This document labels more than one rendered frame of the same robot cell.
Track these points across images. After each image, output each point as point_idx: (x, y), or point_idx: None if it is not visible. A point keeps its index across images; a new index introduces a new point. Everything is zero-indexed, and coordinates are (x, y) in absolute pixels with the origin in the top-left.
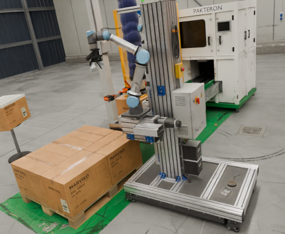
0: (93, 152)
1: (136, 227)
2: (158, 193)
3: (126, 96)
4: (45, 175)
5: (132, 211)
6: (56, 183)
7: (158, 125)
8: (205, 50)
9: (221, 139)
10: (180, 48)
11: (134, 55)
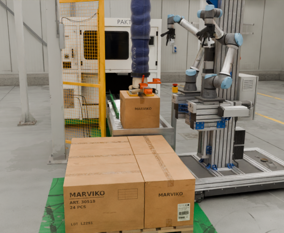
0: (153, 153)
1: (237, 215)
2: (235, 179)
3: (132, 96)
4: (154, 179)
5: (213, 208)
6: (180, 182)
7: (240, 106)
8: (127, 63)
9: (181, 144)
10: None
11: (219, 38)
